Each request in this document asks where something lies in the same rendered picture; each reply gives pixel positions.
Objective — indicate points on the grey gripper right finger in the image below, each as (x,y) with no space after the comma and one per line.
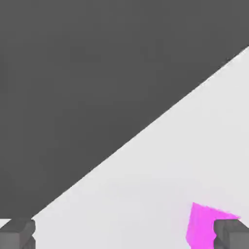
(231,235)

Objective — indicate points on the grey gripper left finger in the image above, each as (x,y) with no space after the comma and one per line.
(15,237)

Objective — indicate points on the small magenta cube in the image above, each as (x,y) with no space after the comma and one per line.
(200,225)

